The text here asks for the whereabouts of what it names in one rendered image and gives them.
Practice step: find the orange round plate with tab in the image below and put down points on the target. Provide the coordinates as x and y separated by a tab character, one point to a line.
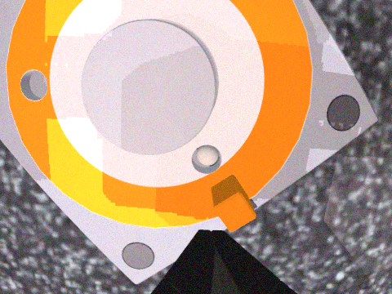
264	74

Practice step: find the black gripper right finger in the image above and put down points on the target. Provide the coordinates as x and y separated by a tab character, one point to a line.
237	272

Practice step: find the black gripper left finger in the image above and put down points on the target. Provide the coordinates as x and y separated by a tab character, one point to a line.
192	271

